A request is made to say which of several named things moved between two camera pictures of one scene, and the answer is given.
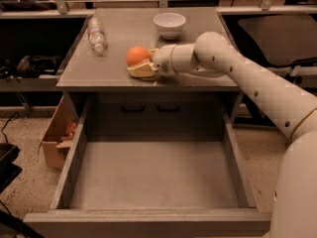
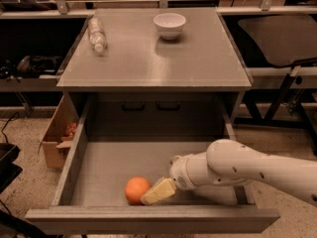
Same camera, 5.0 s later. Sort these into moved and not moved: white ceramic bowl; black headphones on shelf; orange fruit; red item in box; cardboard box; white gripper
Moved: orange fruit; white gripper
Not moved: black headphones on shelf; red item in box; cardboard box; white ceramic bowl
